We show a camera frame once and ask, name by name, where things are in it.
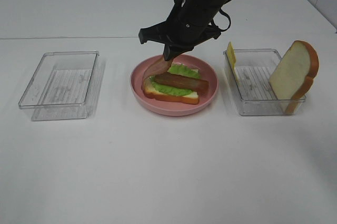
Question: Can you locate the brown bacon strip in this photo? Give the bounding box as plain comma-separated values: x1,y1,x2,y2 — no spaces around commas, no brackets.
154,72,209,94

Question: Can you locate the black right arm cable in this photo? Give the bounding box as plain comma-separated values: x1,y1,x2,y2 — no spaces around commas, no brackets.
207,0,244,34

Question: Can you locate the pink round plate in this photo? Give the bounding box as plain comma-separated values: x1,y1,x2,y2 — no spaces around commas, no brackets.
130,54,219,116

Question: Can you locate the clear plastic tray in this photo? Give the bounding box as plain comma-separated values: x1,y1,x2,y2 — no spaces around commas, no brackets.
18,51,103,121
223,48,306,116

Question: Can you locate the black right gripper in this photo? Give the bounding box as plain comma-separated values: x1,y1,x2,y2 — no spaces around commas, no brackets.
138,0,221,61

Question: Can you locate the pink bacon strip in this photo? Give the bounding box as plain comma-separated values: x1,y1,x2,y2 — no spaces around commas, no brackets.
142,55,173,86

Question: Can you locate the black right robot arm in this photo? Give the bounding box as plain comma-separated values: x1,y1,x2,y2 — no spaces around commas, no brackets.
138,0,231,61

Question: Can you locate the yellow cheese slice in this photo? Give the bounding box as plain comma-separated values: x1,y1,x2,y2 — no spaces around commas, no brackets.
226,42,238,81

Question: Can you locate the clear left plastic tray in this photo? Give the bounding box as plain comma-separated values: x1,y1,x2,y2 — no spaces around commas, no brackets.
18,51,103,121

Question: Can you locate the clear right plastic tray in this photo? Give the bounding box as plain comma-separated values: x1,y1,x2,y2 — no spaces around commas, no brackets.
223,48,306,116

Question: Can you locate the toast bread slice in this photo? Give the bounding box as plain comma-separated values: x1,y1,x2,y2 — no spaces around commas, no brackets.
142,85,200,104
269,41,319,114

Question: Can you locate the green lettuce leaf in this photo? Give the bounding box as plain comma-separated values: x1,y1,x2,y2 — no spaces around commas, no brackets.
144,63,201,99

